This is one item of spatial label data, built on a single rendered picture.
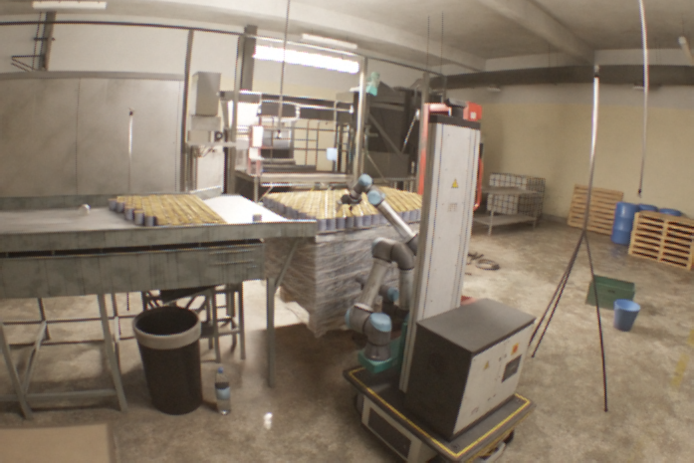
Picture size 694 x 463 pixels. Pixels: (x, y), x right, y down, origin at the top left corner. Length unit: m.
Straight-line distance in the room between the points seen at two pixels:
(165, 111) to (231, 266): 2.87
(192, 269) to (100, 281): 0.52
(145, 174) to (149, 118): 0.65
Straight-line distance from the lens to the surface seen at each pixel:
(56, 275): 2.14
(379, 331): 1.99
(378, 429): 2.17
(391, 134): 6.98
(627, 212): 9.18
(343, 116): 5.94
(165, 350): 2.18
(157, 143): 4.67
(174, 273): 2.12
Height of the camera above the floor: 1.61
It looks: 9 degrees down
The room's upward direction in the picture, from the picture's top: 4 degrees clockwise
